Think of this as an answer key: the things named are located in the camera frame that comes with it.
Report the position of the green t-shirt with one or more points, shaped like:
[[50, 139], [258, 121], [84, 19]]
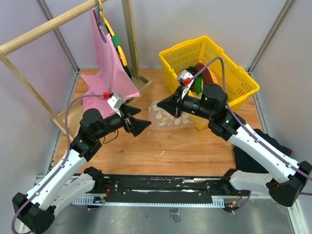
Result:
[[116, 83]]

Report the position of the wooden clothes rack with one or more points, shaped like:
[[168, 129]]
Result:
[[144, 83]]

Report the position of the pink t-shirt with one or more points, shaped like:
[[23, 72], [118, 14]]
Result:
[[111, 77]]

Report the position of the black toy grapes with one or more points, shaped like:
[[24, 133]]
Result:
[[192, 70]]

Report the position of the grey clothes hanger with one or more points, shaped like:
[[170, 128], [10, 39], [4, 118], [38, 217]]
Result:
[[103, 31]]

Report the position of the yellow clothes hanger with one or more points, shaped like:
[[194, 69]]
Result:
[[116, 41]]

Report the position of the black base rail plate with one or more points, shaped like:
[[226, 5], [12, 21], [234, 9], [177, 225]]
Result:
[[160, 190]]

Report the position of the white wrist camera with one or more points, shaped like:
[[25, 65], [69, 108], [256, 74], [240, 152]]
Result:
[[185, 78], [115, 101]]

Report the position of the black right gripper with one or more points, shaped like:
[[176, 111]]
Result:
[[171, 105]]

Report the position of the dark navy cloth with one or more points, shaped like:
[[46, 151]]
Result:
[[246, 163]]

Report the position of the toy papaya slice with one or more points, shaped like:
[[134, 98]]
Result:
[[207, 75]]

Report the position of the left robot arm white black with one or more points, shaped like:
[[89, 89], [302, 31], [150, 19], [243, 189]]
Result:
[[38, 208]]

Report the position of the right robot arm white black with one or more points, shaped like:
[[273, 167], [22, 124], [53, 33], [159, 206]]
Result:
[[285, 177]]

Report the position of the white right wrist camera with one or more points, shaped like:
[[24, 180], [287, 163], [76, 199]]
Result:
[[185, 78]]

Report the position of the clear polka dot zip bag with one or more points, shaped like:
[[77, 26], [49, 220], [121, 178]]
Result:
[[162, 120]]

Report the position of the toy watermelon slice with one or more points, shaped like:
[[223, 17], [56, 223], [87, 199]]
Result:
[[197, 85]]

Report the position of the yellow plastic basket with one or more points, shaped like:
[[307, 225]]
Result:
[[239, 85]]

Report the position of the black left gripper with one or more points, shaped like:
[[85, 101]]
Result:
[[137, 126]]

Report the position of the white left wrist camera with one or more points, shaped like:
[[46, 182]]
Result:
[[115, 101]]

